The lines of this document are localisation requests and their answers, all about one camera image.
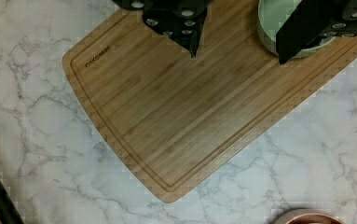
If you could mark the bamboo cutting board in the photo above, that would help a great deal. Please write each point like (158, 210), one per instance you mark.
(174, 119)

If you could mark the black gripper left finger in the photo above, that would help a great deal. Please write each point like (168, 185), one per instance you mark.
(180, 20)

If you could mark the light green ceramic bowl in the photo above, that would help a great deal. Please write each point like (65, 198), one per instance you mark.
(272, 14)

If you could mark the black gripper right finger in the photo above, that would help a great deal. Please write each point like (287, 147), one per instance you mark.
(311, 22)

